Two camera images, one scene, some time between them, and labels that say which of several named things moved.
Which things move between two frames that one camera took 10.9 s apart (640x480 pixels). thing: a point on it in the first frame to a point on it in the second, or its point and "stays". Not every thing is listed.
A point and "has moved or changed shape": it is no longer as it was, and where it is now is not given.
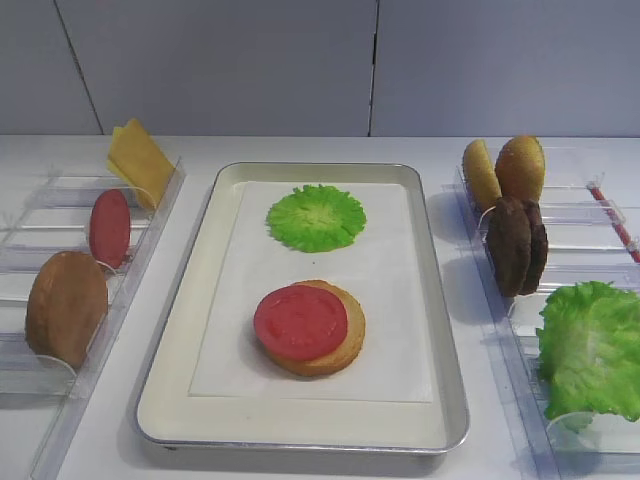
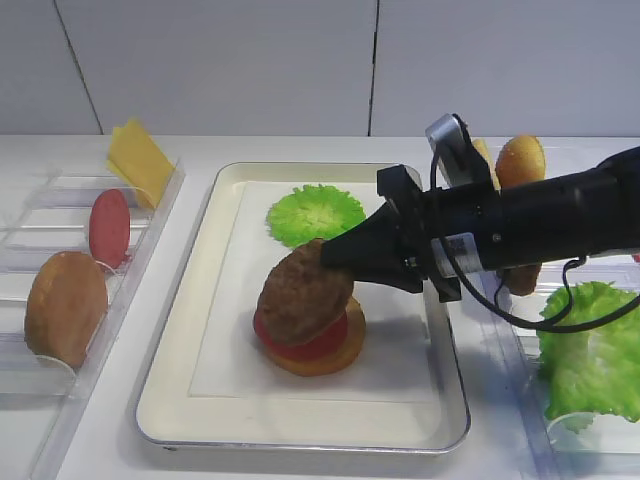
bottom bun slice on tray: x=345 y=351 stays
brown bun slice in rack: x=66 y=306 stays
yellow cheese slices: x=139 y=161 stays
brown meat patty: x=509 y=241 has moved or changed shape
